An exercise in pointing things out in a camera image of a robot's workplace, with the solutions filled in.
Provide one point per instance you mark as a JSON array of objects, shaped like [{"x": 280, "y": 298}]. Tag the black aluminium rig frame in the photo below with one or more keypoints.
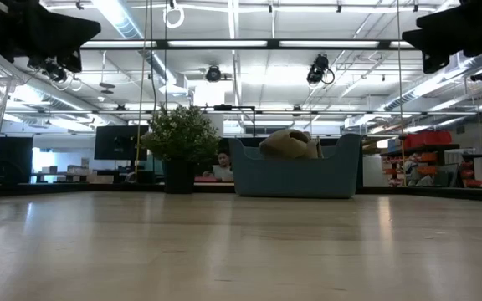
[{"x": 78, "y": 189}]

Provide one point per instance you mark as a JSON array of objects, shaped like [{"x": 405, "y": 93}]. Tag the black cabinet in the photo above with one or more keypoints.
[{"x": 15, "y": 161}]

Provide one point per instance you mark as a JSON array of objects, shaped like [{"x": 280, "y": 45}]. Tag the small black ceiling camera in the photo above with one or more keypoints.
[{"x": 480, "y": 76}]

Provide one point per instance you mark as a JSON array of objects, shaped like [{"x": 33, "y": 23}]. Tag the red storage bins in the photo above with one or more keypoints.
[{"x": 429, "y": 139}]

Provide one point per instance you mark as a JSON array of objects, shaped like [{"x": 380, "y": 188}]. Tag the black TV screen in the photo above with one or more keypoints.
[{"x": 115, "y": 144}]

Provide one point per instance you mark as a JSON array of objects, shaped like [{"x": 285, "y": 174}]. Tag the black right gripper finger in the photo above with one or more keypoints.
[
  {"x": 442, "y": 33},
  {"x": 435, "y": 62}
]

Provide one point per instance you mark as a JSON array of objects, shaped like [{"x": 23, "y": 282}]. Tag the small potted green plant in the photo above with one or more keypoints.
[{"x": 180, "y": 138}]

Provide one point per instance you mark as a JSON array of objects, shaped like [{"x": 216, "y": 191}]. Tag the round black overhead camera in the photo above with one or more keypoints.
[{"x": 213, "y": 74}]

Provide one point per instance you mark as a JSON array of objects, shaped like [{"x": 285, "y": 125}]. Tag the black shelf rack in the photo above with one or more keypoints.
[{"x": 421, "y": 149}]

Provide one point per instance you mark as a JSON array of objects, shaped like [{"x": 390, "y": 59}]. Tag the person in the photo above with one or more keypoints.
[{"x": 224, "y": 161}]

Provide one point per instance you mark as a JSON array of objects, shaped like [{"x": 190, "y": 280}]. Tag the tan baseball cap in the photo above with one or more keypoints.
[{"x": 287, "y": 144}]

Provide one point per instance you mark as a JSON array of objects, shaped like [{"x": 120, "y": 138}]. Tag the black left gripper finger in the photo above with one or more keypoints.
[
  {"x": 74, "y": 62},
  {"x": 57, "y": 29}
]

